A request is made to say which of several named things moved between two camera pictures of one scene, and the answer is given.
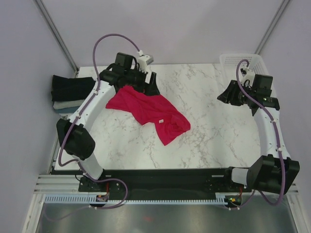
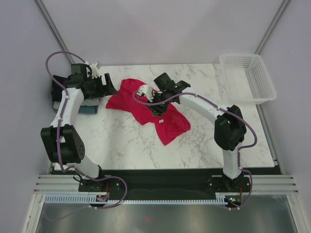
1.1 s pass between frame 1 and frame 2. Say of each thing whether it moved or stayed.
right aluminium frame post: stayed
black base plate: stayed
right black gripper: moved
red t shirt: stayed
